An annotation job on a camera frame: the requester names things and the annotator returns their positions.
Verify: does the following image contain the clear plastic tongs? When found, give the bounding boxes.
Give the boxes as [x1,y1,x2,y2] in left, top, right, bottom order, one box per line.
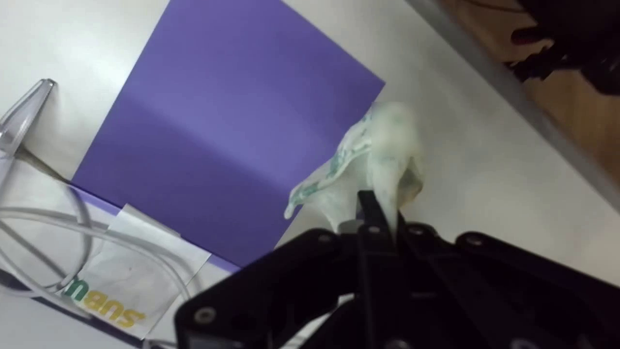
[0,75,58,189]

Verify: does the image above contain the black stand base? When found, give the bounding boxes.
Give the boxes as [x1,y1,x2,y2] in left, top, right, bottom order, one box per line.
[504,0,620,96]

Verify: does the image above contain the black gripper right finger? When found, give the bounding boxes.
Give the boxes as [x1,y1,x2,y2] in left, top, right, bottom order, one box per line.
[382,210,620,349]

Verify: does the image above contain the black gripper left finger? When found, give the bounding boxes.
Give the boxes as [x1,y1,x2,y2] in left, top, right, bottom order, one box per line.
[172,187,384,349]

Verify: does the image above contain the white cables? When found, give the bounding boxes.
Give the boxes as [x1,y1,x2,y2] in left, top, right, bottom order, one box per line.
[0,156,225,344]

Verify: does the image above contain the purple mat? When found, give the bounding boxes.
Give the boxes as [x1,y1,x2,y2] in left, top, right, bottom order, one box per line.
[70,0,387,269]

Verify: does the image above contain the thin white cable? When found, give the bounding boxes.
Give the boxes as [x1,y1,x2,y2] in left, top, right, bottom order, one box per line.
[0,181,209,315]

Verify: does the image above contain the white cloth with green print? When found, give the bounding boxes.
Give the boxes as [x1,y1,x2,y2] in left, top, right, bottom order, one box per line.
[283,98,426,236]

